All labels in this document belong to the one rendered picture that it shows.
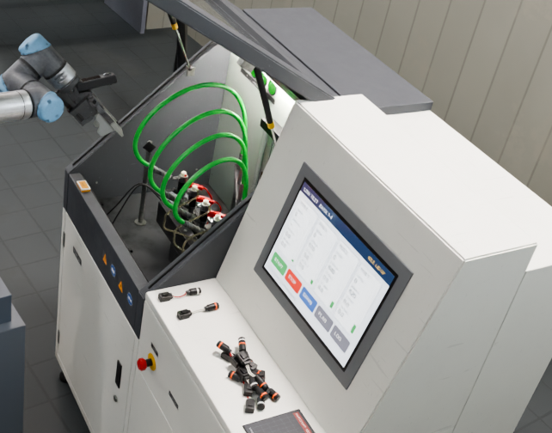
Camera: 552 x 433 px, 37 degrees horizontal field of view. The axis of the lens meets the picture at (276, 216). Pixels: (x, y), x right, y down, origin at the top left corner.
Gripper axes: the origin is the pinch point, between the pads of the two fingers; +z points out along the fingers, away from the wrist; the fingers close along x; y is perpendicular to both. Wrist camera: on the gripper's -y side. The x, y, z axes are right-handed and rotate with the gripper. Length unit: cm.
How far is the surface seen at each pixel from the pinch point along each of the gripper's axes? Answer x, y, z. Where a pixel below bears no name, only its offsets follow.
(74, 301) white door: -31, 56, 48
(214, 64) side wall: -35, -35, 17
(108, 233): -0.7, 24.6, 23.5
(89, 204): -15.5, 25.1, 18.4
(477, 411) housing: 84, -25, 92
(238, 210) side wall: 28.0, -10.9, 31.1
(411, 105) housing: 26, -69, 43
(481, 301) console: 97, -41, 50
